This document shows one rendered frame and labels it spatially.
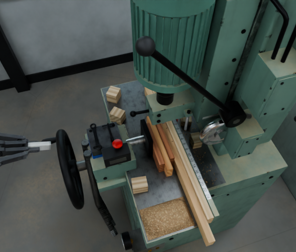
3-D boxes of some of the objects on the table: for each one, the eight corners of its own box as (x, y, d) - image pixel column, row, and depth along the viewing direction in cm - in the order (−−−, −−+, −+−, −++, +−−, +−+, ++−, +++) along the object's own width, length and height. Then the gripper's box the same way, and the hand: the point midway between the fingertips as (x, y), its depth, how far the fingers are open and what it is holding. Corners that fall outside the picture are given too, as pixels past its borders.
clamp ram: (123, 139, 99) (121, 124, 92) (144, 133, 100) (144, 118, 93) (130, 161, 94) (129, 148, 87) (153, 155, 95) (153, 141, 88)
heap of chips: (138, 210, 86) (138, 205, 83) (183, 196, 88) (184, 191, 85) (148, 240, 81) (148, 237, 78) (195, 225, 83) (196, 221, 80)
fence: (148, 77, 116) (148, 67, 111) (152, 76, 116) (152, 66, 112) (211, 222, 84) (214, 217, 79) (216, 221, 84) (220, 215, 79)
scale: (152, 76, 109) (152, 76, 109) (156, 75, 109) (156, 75, 109) (207, 199, 82) (207, 199, 82) (212, 198, 82) (212, 198, 82)
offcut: (133, 194, 89) (132, 189, 85) (131, 183, 91) (130, 178, 87) (148, 191, 89) (148, 186, 86) (145, 180, 91) (145, 175, 88)
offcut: (120, 125, 103) (120, 118, 99) (110, 120, 104) (108, 113, 100) (125, 118, 105) (125, 110, 101) (115, 113, 106) (114, 106, 102)
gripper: (-36, 163, 81) (54, 155, 91) (-34, 126, 88) (49, 123, 98) (-33, 176, 86) (51, 168, 97) (-31, 140, 93) (47, 136, 104)
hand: (39, 146), depth 96 cm, fingers closed
